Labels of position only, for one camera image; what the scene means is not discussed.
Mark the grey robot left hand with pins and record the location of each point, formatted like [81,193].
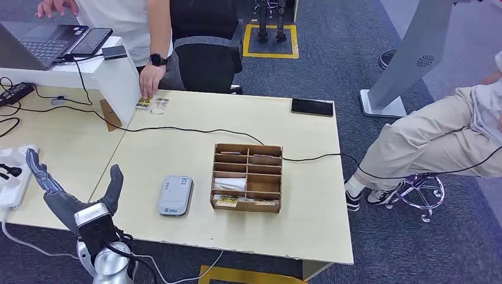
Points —
[62,204]

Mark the standing person's right hand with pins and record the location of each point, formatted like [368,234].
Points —
[55,6]

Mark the standing person's left hand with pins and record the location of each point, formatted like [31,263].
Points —
[151,80]

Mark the wooden card organiser box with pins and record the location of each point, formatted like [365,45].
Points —
[264,184]

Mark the standing person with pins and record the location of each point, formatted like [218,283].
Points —
[117,23]

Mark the yellow card in organiser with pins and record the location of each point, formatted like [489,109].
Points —
[226,202]

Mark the pale card in organiser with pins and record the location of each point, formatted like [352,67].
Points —
[266,202]

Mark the seated person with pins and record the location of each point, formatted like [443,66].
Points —
[427,137]

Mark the black wristwatch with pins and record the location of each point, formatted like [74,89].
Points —
[157,60]

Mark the white desk riser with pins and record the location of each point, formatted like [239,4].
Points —
[117,86]

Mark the dark grey laptop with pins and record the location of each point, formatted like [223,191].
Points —
[39,43]

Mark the small black hub box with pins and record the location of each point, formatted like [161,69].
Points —
[114,52]

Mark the white power strip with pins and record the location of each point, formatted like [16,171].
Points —
[15,188]

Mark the black tablet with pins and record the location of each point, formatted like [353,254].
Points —
[91,41]

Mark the brown cardboard piece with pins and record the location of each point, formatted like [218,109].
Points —
[111,115]

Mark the black office chair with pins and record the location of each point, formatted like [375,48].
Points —
[206,58]

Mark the black plug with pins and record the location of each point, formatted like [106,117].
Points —
[11,171]

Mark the small grey adapter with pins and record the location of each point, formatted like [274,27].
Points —
[59,101]

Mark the black power adapter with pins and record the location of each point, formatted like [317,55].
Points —
[15,93]

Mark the black robot legs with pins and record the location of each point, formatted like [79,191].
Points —
[262,23]

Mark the white paper sleeves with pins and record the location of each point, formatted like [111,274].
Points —
[230,184]

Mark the black smartphone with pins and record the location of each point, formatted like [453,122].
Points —
[312,107]

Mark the black shoe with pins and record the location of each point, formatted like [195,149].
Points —
[387,58]

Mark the grey kiosk stand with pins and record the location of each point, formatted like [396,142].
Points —
[415,51]

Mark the chrome stool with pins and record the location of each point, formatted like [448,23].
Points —
[421,192]

